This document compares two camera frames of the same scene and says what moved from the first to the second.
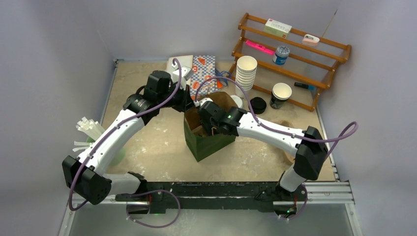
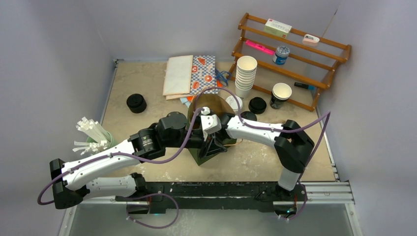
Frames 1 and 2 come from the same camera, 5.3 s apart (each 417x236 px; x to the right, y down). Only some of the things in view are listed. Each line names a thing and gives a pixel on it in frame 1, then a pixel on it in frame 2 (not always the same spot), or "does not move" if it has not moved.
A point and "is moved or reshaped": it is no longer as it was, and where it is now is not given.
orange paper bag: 219,84 does not move
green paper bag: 201,144 is moved or reshaped
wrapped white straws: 93,128 does not move
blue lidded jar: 281,56 does not move
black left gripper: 186,100 → 213,146
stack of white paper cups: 246,71 does not move
